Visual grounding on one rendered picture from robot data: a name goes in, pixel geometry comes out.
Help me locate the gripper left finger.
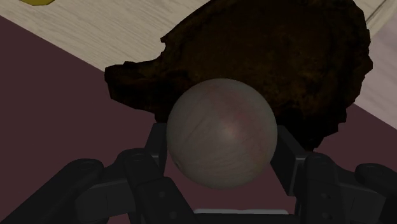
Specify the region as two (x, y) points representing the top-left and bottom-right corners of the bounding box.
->
(0, 122), (199, 224)

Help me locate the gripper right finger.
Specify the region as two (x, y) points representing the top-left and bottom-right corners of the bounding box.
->
(270, 124), (397, 224)

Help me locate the dark brown rough lump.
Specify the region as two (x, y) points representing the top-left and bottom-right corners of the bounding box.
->
(104, 0), (373, 152)

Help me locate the pale grey ball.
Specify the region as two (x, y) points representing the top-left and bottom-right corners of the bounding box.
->
(166, 78), (279, 190)

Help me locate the yellow round object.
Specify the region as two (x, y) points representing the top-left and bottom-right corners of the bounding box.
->
(19, 0), (56, 6)

